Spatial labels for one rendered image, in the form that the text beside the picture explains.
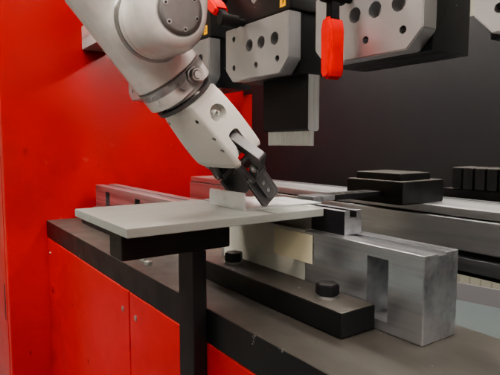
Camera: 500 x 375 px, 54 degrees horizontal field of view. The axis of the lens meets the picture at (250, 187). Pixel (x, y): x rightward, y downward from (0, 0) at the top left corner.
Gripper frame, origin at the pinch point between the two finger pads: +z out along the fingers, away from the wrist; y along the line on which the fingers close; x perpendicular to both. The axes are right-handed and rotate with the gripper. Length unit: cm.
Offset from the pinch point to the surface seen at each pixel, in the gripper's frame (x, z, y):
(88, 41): -26, -21, 80
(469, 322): -114, 234, 98
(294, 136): -10.2, -0.3, -0.4
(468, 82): -56, 24, 2
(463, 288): -147, 251, 123
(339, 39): -11.4, -12.6, -15.4
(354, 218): -3.5, 7.5, -11.8
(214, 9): -16.1, -19.0, 8.2
